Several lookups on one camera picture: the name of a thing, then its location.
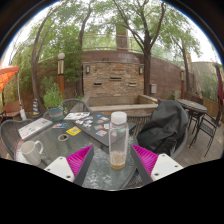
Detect orange canopy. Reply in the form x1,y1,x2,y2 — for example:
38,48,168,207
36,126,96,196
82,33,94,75
0,65,26,114

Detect grey chair behind plant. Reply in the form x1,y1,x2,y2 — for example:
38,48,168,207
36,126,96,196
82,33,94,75
43,98,92,121

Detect closed maroon umbrella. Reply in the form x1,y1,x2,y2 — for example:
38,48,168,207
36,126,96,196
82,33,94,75
214,63,224,111

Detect small round dark table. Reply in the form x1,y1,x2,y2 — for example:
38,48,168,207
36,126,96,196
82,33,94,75
176,98,208,148

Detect wooden lamp post with globe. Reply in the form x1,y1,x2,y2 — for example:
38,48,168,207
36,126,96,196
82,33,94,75
57,52,66,99

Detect clear bottle with white cap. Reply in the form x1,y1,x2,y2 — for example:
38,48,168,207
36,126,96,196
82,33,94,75
108,111,130,170

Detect empty grey mesh chair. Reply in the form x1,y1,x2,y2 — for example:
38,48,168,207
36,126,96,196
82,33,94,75
0,118,34,159

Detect wooden bench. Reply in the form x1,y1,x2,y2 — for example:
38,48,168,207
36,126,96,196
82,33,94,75
0,100,22,118

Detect white sticker sheet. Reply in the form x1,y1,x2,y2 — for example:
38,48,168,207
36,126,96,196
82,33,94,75
63,111,91,121

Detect black jacket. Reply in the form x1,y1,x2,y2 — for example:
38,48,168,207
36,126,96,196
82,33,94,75
136,98,190,156

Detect small tape ring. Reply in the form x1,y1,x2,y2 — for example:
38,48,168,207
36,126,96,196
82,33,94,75
57,133,70,142

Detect potted green plant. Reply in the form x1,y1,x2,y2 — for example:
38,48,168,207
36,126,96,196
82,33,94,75
42,82,65,122

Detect dark laptop with stickers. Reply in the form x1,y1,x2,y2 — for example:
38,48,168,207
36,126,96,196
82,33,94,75
73,113,137,148

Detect leaning tree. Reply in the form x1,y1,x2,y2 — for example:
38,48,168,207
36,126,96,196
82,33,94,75
29,4,68,114

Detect yellow card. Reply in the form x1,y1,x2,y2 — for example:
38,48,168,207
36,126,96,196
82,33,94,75
65,126,82,137

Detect forked tree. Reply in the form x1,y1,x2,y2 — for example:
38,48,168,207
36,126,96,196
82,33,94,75
113,0,168,97

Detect grey chair holding jacket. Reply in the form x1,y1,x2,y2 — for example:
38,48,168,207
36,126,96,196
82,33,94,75
126,109,198,160

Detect black metal chair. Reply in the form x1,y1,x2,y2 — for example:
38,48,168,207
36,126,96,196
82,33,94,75
189,109,224,158

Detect yellow blue striped cone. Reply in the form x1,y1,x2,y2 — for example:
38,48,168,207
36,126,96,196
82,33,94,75
32,97,41,117

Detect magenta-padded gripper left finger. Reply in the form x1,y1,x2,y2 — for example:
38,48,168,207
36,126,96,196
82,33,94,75
44,144,96,187

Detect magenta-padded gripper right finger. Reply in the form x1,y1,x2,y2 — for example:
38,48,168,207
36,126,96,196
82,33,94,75
129,143,184,186

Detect silver laptop with stickers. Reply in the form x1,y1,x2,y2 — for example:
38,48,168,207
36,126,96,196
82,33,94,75
17,117,54,140

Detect small colourful sticker card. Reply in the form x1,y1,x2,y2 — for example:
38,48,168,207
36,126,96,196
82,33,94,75
52,122,68,130

